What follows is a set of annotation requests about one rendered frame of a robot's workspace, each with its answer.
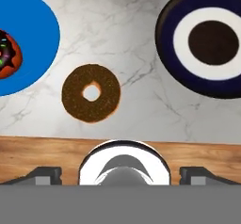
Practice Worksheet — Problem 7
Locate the chocolate sprinkled donut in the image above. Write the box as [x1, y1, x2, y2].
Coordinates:
[0, 29, 24, 80]

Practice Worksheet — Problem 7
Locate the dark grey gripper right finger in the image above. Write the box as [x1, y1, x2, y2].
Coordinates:
[179, 167, 241, 186]

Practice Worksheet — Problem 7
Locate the white and black round object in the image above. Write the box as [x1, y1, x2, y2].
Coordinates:
[77, 139, 172, 186]

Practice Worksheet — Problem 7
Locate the brown ring donut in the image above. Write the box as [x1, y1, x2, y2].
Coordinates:
[61, 63, 121, 124]

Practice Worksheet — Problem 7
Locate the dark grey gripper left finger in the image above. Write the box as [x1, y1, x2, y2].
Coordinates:
[0, 167, 63, 186]

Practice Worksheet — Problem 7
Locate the dark blue and white plate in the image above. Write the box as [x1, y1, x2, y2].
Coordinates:
[154, 0, 241, 100]

